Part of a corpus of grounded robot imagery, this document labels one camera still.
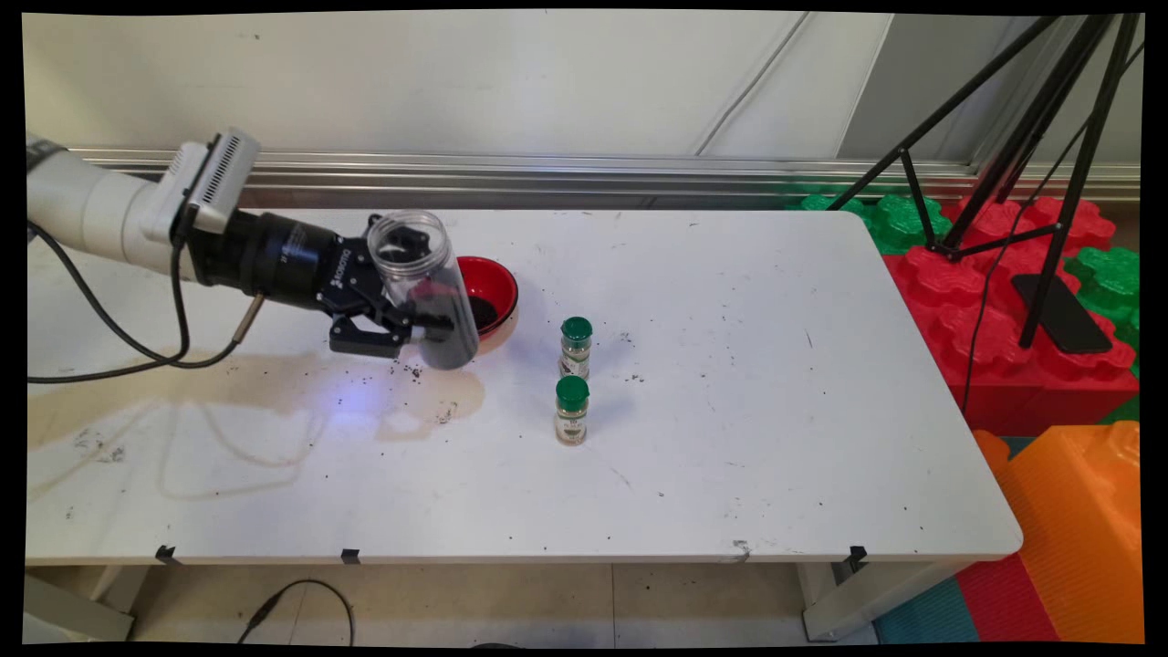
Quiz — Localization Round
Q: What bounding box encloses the orange giant building block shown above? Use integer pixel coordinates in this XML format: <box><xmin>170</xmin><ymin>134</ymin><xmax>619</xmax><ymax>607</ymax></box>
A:
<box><xmin>972</xmin><ymin>422</ymin><xmax>1144</xmax><ymax>644</ymax></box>

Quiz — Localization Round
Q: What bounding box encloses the black tripod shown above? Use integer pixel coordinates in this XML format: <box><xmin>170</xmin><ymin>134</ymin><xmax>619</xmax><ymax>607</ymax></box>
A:
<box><xmin>826</xmin><ymin>14</ymin><xmax>1144</xmax><ymax>350</ymax></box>

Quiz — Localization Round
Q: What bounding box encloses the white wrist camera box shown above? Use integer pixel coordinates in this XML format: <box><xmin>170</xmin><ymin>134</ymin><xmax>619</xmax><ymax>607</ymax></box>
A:
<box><xmin>146</xmin><ymin>128</ymin><xmax>262</xmax><ymax>243</ymax></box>

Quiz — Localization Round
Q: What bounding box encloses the red floor mat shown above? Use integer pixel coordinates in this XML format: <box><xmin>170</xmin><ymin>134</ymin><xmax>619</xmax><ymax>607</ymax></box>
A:
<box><xmin>954</xmin><ymin>552</ymin><xmax>1059</xmax><ymax>644</ymax></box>

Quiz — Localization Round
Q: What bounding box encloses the green-lidded spice jar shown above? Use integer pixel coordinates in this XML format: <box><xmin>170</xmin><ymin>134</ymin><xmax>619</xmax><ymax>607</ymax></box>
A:
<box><xmin>555</xmin><ymin>375</ymin><xmax>590</xmax><ymax>446</ymax></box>
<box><xmin>559</xmin><ymin>317</ymin><xmax>594</xmax><ymax>381</ymax></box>

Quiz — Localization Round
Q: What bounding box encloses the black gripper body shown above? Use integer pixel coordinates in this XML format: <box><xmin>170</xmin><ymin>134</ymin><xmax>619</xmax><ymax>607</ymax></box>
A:
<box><xmin>187</xmin><ymin>209</ymin><xmax>389</xmax><ymax>320</ymax></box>

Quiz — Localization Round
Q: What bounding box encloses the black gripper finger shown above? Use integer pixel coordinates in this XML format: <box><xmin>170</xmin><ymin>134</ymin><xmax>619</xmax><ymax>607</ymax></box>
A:
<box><xmin>328</xmin><ymin>306</ymin><xmax>455</xmax><ymax>359</ymax></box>
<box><xmin>365</xmin><ymin>214</ymin><xmax>431</xmax><ymax>263</ymax></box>

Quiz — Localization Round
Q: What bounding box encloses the red giant building block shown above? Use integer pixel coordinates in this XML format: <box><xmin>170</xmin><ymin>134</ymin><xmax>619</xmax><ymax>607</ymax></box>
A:
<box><xmin>881</xmin><ymin>196</ymin><xmax>1142</xmax><ymax>437</ymax></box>

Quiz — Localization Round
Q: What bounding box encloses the black floor cable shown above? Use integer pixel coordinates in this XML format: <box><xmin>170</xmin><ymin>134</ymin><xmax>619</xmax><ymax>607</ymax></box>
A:
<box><xmin>237</xmin><ymin>579</ymin><xmax>354</xmax><ymax>647</ymax></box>

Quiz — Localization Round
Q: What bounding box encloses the clear jar of black seeds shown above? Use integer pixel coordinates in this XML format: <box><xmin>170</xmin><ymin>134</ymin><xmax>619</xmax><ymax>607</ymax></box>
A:
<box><xmin>367</xmin><ymin>210</ymin><xmax>482</xmax><ymax>370</ymax></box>

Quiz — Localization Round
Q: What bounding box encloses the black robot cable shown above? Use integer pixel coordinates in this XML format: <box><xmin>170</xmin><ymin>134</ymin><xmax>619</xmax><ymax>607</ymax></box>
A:
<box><xmin>27</xmin><ymin>219</ymin><xmax>268</xmax><ymax>384</ymax></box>

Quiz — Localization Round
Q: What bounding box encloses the red bowl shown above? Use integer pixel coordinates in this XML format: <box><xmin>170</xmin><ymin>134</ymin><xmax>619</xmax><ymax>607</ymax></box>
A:
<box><xmin>454</xmin><ymin>256</ymin><xmax>520</xmax><ymax>344</ymax></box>

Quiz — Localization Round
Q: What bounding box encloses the white table leg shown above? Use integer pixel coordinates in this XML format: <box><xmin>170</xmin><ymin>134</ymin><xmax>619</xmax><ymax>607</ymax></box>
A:
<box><xmin>798</xmin><ymin>558</ymin><xmax>968</xmax><ymax>641</ymax></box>
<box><xmin>23</xmin><ymin>566</ymin><xmax>151</xmax><ymax>642</ymax></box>

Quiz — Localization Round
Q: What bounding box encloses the green giant building block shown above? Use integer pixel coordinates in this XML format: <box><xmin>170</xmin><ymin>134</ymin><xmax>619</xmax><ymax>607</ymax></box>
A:
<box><xmin>1063</xmin><ymin>246</ymin><xmax>1142</xmax><ymax>352</ymax></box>
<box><xmin>789</xmin><ymin>192</ymin><xmax>954</xmax><ymax>256</ymax></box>

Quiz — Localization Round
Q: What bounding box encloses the black flat plate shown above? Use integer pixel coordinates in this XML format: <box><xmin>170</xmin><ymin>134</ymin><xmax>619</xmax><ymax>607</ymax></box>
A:
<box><xmin>1010</xmin><ymin>274</ymin><xmax>1114</xmax><ymax>355</ymax></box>

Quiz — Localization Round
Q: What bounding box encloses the teal floor mat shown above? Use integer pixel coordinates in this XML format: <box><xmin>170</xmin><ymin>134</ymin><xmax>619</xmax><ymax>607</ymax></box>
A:
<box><xmin>871</xmin><ymin>575</ymin><xmax>982</xmax><ymax>644</ymax></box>

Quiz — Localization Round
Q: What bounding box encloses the aluminium wall rail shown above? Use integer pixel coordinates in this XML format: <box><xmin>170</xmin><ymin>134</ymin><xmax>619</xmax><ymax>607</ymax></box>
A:
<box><xmin>68</xmin><ymin>146</ymin><xmax>1142</xmax><ymax>203</ymax></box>

